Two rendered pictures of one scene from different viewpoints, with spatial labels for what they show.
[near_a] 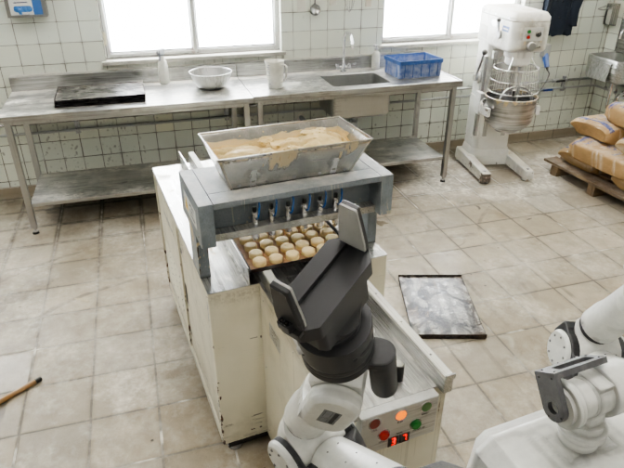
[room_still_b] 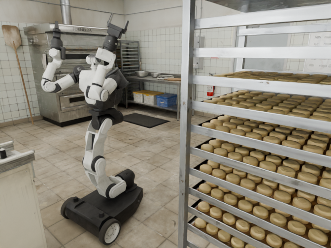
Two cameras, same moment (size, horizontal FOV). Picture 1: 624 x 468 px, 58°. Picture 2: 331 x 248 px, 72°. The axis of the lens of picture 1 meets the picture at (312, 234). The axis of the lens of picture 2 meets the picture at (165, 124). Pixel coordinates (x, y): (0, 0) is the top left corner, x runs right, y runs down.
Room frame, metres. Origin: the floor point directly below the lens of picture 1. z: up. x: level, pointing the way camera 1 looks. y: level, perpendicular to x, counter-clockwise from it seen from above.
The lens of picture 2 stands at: (1.08, 1.49, 1.50)
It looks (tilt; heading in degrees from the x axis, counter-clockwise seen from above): 17 degrees down; 237
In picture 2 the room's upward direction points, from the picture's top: straight up
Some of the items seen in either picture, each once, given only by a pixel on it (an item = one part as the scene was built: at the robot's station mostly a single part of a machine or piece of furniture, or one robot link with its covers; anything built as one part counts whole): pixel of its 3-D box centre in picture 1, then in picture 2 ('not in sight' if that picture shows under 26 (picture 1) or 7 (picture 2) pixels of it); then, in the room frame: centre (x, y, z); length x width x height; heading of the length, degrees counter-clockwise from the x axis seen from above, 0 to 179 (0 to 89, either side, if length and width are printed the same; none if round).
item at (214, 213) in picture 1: (286, 214); not in sight; (1.93, 0.10, 1.01); 0.72 x 0.33 x 0.34; 112
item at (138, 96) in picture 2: not in sight; (143, 96); (-1.80, -4.07, 0.36); 0.47 x 0.39 x 0.26; 15
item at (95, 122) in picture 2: not in sight; (107, 116); (0.46, -0.39, 0.97); 0.28 x 0.13 x 0.18; 22
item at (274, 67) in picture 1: (276, 73); not in sight; (4.37, 0.27, 0.98); 0.20 x 0.14 x 0.20; 57
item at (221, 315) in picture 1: (255, 280); not in sight; (2.37, 0.28, 0.42); 1.28 x 0.72 x 0.84; 22
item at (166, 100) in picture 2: not in sight; (166, 100); (-2.05, -3.26, 0.36); 0.47 x 0.38 x 0.26; 19
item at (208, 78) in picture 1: (211, 79); not in sight; (4.37, 0.77, 0.94); 0.33 x 0.33 x 0.12
